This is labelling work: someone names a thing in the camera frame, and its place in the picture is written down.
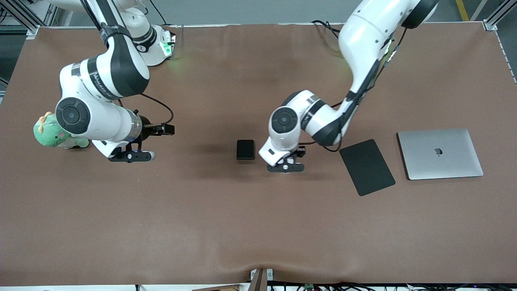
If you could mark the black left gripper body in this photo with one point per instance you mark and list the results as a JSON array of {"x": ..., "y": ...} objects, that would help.
[{"x": 301, "y": 152}]

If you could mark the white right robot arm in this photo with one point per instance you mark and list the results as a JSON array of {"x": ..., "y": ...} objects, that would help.
[{"x": 101, "y": 121}]

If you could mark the brown table cover mat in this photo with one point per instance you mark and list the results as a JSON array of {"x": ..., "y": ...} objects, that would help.
[{"x": 202, "y": 210}]

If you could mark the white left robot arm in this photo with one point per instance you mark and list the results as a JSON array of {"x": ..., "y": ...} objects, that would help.
[{"x": 363, "y": 40}]

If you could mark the black phone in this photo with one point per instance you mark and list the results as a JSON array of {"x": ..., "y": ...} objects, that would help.
[{"x": 245, "y": 149}]

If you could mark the silver laptop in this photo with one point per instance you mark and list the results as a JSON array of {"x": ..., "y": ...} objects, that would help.
[{"x": 440, "y": 155}]

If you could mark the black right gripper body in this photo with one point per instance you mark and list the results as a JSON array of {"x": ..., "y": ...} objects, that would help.
[{"x": 147, "y": 125}]

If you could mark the black mouse pad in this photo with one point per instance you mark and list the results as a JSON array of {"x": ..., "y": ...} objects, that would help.
[{"x": 366, "y": 167}]

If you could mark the green dinosaur plush toy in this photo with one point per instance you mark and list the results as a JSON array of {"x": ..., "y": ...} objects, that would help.
[{"x": 46, "y": 135}]

